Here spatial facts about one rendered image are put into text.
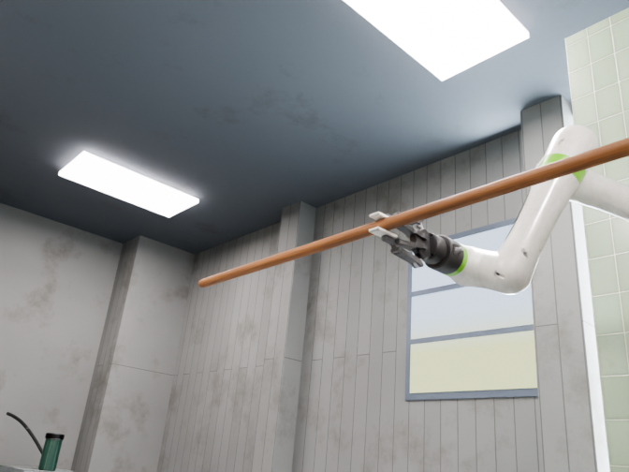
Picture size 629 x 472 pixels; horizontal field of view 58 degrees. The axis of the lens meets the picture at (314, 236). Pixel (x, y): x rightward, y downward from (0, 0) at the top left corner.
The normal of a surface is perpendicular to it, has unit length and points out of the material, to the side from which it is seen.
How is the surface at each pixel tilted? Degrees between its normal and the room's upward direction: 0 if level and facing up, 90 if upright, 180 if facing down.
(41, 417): 90
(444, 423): 90
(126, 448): 90
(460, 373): 90
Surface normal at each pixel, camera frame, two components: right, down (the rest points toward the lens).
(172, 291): 0.68, -0.22
